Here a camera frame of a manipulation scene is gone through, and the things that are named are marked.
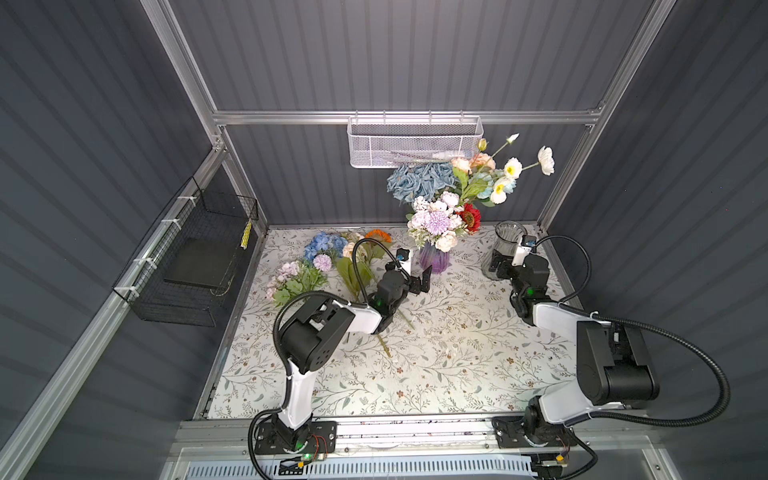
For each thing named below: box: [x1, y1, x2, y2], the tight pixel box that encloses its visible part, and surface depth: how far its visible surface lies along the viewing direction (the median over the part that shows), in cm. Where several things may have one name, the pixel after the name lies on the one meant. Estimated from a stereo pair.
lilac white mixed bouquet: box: [406, 191, 467, 252], surface depth 81 cm
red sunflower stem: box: [456, 202, 481, 233], surface depth 88 cm
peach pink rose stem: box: [452, 138, 496, 175], surface depth 86 cm
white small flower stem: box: [490, 133, 555, 205], surface depth 69 cm
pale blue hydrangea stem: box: [387, 162, 459, 203], surface depth 84 cm
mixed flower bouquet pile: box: [266, 229, 393, 307], surface depth 104 cm
